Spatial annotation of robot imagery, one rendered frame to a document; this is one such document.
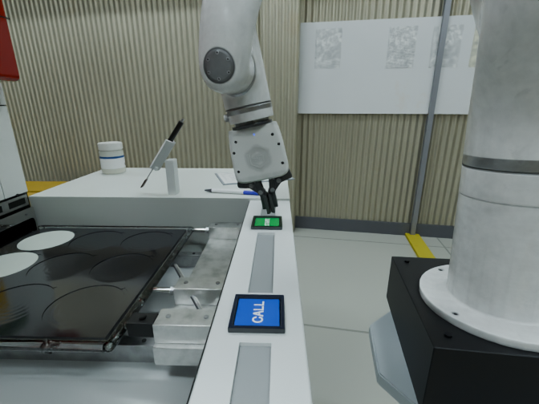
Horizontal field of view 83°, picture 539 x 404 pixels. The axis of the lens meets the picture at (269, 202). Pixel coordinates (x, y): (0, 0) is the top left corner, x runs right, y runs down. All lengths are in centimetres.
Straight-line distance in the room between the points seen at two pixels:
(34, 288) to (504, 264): 65
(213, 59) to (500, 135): 36
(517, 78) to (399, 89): 251
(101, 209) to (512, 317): 79
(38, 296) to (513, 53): 66
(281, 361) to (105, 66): 343
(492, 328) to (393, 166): 257
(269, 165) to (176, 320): 30
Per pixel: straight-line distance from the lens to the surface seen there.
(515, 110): 41
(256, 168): 56
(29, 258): 73
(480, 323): 46
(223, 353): 31
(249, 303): 36
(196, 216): 75
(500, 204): 42
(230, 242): 69
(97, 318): 50
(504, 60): 39
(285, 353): 31
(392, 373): 51
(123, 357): 53
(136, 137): 345
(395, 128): 292
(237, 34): 47
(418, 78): 292
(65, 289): 59
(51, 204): 90
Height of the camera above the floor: 117
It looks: 18 degrees down
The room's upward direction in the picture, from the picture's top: straight up
